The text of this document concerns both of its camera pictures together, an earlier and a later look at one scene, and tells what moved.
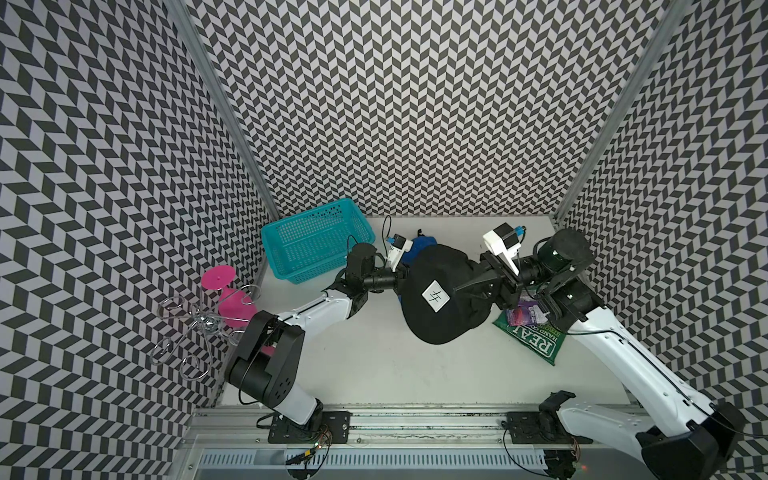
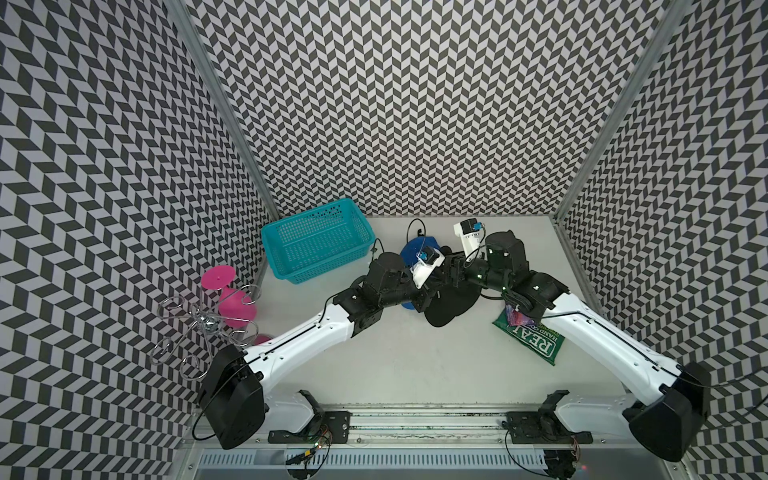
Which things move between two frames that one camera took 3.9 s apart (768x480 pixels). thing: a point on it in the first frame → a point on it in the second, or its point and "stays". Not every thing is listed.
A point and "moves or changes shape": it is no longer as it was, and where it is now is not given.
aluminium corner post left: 228,100 stays
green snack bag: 541,339 stays
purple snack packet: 526,313 stays
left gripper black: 401,274 → 425,291
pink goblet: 236,307 stays
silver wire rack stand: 193,342 stays
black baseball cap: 433,308 moves or changes shape
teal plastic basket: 314,242 stays
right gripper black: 503,288 → 456,260
